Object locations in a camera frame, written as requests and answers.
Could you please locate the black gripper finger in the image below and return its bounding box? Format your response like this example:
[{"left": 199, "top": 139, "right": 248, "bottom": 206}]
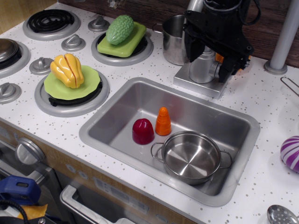
[
  {"left": 188, "top": 35, "right": 206, "bottom": 62},
  {"left": 218, "top": 56, "right": 244, "bottom": 83}
]

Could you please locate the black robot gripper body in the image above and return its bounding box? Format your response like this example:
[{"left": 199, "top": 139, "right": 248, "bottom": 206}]
[{"left": 184, "top": 0, "right": 254, "bottom": 67}]

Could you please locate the silver toy faucet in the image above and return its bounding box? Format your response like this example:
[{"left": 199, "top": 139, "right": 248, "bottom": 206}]
[{"left": 173, "top": 0, "right": 228, "bottom": 100}]

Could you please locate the orange toy pumpkin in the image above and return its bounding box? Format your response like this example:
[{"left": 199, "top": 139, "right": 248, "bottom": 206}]
[{"left": 214, "top": 52, "right": 251, "bottom": 73}]

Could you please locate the tall steel pot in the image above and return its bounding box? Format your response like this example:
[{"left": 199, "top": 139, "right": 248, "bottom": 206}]
[{"left": 152, "top": 15, "right": 188, "bottom": 66}]

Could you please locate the grey vertical pole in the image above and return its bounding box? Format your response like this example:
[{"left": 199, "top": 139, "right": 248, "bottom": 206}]
[{"left": 264, "top": 0, "right": 299, "bottom": 75}]

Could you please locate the back right stove burner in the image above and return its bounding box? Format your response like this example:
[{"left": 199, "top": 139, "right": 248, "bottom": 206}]
[{"left": 91, "top": 33, "right": 153, "bottom": 67}]

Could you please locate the stove burner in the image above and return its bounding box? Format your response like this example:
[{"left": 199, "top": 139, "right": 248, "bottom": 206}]
[
  {"left": 22, "top": 9, "right": 81, "bottom": 41},
  {"left": 34, "top": 71, "right": 110, "bottom": 118},
  {"left": 0, "top": 41, "right": 30, "bottom": 78},
  {"left": 91, "top": 33, "right": 153, "bottom": 67}
]

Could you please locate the light green rectangular tray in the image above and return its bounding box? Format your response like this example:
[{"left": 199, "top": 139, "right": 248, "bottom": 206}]
[{"left": 97, "top": 22, "right": 147, "bottom": 58}]

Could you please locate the green toy bitter melon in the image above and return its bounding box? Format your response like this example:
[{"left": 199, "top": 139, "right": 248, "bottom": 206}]
[{"left": 106, "top": 15, "right": 134, "bottom": 45}]

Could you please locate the orange toy carrot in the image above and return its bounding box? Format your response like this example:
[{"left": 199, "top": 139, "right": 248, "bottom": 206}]
[{"left": 155, "top": 107, "right": 171, "bottom": 136}]

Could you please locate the silver stove knob top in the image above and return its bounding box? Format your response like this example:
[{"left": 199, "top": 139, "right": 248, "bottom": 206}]
[{"left": 88, "top": 16, "right": 110, "bottom": 32}]

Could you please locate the silver stove knob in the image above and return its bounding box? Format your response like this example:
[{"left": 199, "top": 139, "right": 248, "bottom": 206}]
[
  {"left": 88, "top": 16, "right": 110, "bottom": 32},
  {"left": 61, "top": 34, "right": 86, "bottom": 52},
  {"left": 29, "top": 57, "right": 53, "bottom": 75},
  {"left": 0, "top": 83, "right": 22, "bottom": 104}
]

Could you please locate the dark red toy pepper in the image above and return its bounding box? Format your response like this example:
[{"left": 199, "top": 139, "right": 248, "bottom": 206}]
[{"left": 132, "top": 119, "right": 155, "bottom": 145}]

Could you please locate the purple white striped ball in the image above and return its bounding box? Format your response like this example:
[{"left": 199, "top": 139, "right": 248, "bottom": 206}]
[{"left": 280, "top": 135, "right": 299, "bottom": 173}]

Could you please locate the silver sink basin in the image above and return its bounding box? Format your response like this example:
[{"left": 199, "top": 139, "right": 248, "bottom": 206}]
[{"left": 79, "top": 77, "right": 260, "bottom": 206}]

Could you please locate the silver stove knob upper middle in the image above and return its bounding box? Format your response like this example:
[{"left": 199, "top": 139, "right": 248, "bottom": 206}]
[{"left": 61, "top": 34, "right": 86, "bottom": 52}]

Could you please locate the front right stove burner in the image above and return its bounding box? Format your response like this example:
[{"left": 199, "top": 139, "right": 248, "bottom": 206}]
[{"left": 34, "top": 71, "right": 110, "bottom": 118}]

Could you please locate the yellow toy starfruit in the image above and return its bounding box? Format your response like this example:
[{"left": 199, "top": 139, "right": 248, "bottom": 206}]
[{"left": 50, "top": 53, "right": 85, "bottom": 89}]

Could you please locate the light green round plate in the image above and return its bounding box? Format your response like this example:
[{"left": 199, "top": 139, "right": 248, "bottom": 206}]
[{"left": 43, "top": 65, "right": 101, "bottom": 100}]

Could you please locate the back left stove burner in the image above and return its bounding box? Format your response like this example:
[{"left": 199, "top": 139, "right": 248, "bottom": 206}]
[{"left": 22, "top": 9, "right": 81, "bottom": 41}]

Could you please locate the steel slotted spoon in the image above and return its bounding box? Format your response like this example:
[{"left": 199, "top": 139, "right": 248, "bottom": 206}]
[{"left": 267, "top": 205, "right": 299, "bottom": 224}]

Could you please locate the silver stove knob lower middle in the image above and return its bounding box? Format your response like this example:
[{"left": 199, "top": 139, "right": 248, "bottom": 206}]
[{"left": 29, "top": 57, "right": 53, "bottom": 75}]

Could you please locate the front left stove burner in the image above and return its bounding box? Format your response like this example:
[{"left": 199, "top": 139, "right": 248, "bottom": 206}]
[{"left": 0, "top": 41, "right": 30, "bottom": 78}]

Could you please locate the steel pot lid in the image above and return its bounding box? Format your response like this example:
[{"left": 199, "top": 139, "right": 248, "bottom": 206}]
[{"left": 0, "top": 38, "right": 19, "bottom": 62}]

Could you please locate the silver stove knob bottom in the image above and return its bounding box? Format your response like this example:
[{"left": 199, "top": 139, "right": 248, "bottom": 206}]
[{"left": 0, "top": 83, "right": 22, "bottom": 104}]

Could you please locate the silver oven dial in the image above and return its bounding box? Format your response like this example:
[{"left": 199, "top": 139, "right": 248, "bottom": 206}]
[{"left": 15, "top": 138, "right": 46, "bottom": 165}]

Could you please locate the blue clamp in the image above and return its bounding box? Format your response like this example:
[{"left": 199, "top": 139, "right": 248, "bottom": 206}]
[{"left": 0, "top": 175, "right": 41, "bottom": 205}]

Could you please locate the wire utensil handle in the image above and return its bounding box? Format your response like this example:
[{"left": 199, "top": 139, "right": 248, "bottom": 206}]
[{"left": 280, "top": 77, "right": 299, "bottom": 97}]

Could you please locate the small steel pot with handles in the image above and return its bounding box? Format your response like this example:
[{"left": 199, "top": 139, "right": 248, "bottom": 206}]
[{"left": 150, "top": 131, "right": 233, "bottom": 185}]

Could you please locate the silver oven door handle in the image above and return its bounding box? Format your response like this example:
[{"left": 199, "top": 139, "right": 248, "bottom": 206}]
[{"left": 59, "top": 184, "right": 122, "bottom": 224}]

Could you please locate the black cable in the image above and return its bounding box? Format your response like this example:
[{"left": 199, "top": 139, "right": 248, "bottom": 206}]
[{"left": 0, "top": 199, "right": 30, "bottom": 224}]

